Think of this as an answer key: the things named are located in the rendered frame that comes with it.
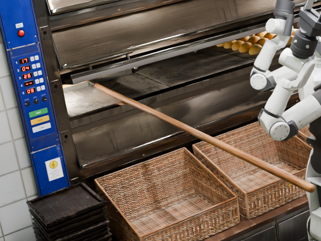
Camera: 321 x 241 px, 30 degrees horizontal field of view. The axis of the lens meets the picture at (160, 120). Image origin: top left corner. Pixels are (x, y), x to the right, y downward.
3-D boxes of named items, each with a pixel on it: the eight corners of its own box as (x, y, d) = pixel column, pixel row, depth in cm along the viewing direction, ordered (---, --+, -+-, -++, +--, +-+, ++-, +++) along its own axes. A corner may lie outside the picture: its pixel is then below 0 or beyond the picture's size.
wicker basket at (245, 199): (195, 188, 339) (189, 144, 330) (272, 158, 363) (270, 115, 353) (247, 222, 299) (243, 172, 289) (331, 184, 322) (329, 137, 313)
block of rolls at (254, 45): (198, 42, 408) (197, 34, 406) (254, 27, 428) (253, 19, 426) (253, 56, 357) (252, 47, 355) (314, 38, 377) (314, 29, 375)
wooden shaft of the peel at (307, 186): (316, 191, 198) (316, 183, 197) (310, 195, 197) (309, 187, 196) (99, 87, 340) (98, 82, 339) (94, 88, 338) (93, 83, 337)
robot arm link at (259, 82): (264, 94, 293) (306, 75, 282) (258, 100, 281) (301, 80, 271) (254, 72, 292) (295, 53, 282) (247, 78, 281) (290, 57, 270)
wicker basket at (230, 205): (100, 225, 315) (91, 178, 305) (190, 190, 338) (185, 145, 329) (144, 267, 274) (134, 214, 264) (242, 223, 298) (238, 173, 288)
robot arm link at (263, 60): (265, 42, 284) (248, 78, 292) (260, 45, 275) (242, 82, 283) (285, 53, 282) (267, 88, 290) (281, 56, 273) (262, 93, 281)
